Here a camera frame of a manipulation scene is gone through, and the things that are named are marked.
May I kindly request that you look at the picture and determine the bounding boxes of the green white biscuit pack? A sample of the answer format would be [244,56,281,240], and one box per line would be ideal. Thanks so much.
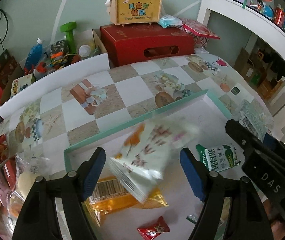
[196,144,241,172]

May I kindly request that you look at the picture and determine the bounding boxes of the pink snack bag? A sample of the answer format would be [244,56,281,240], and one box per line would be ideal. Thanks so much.
[0,171,11,205]

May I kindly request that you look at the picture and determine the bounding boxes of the clear bag round bun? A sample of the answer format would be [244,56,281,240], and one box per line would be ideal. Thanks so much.
[15,155,52,201]

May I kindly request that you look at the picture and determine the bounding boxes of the dark red snack pack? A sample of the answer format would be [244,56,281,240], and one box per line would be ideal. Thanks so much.
[3,158,17,190]

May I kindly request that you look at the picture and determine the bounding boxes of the yellow snack pack with barcode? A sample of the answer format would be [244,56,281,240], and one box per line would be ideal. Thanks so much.
[83,176,168,226]

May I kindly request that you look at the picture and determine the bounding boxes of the small red candy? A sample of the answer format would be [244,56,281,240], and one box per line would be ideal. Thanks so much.
[137,216,171,240]

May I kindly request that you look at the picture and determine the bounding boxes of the white snack bag orange print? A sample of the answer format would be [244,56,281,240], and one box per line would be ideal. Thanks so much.
[108,118,199,203]

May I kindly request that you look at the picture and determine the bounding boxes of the teal silver snack pack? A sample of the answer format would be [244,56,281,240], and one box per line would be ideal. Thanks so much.
[233,99,274,141]

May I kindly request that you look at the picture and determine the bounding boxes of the jelly cup pudding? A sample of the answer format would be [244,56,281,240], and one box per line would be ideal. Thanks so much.
[7,195,24,219]

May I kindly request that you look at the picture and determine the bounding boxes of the white shelf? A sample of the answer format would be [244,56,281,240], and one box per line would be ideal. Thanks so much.
[197,0,285,138]

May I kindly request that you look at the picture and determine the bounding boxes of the patterned tablecloth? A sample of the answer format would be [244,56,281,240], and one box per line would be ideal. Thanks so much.
[0,54,273,179]

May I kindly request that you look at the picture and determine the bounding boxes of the teal rimmed tray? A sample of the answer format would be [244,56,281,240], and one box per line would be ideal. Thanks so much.
[63,89,266,240]

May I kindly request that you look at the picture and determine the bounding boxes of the red patterned pouch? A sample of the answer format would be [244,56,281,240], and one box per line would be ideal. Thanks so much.
[180,18,221,48]

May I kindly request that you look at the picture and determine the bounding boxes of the small snack card box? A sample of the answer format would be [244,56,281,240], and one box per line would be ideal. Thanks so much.
[10,73,34,98]

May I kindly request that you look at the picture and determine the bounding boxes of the wet wipes pack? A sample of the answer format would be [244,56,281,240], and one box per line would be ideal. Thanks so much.
[158,14,183,28]

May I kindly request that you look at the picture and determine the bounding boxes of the large red gift box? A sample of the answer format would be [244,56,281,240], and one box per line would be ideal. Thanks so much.
[100,23,194,67]

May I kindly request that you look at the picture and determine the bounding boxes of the blue bottle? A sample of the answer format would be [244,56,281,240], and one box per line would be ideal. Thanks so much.
[24,38,43,75]

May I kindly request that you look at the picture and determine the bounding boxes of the pile of toys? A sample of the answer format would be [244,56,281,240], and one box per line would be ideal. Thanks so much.
[33,40,81,80]

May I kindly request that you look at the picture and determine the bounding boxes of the yellow children's day box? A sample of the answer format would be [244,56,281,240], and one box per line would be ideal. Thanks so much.
[105,0,162,26]

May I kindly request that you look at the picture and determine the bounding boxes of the green dumbbell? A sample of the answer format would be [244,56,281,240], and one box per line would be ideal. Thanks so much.
[60,21,77,54]

